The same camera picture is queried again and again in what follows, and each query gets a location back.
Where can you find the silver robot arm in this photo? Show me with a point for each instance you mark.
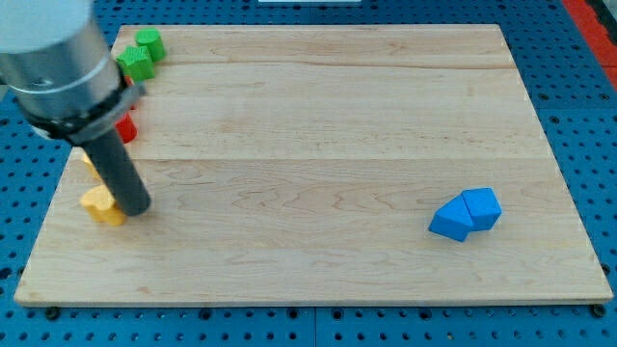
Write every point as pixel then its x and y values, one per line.
pixel 59 66

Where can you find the blue cube block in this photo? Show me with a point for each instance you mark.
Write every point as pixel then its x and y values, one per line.
pixel 483 207

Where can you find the light wooden board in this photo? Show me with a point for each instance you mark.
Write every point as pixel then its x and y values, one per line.
pixel 302 166

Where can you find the blue wedge block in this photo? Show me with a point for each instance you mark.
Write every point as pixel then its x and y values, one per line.
pixel 453 220

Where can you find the red block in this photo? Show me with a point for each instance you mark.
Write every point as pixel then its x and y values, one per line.
pixel 126 128

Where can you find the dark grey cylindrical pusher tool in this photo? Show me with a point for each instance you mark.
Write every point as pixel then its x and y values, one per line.
pixel 116 169

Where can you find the yellow block behind tool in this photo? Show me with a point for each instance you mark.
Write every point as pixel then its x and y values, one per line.
pixel 90 166

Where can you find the green star block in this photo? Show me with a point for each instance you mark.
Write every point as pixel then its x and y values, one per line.
pixel 136 63

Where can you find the green cylinder block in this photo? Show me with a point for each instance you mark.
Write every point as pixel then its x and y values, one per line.
pixel 151 39

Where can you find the yellow heart block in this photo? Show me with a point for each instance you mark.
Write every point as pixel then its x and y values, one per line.
pixel 102 206

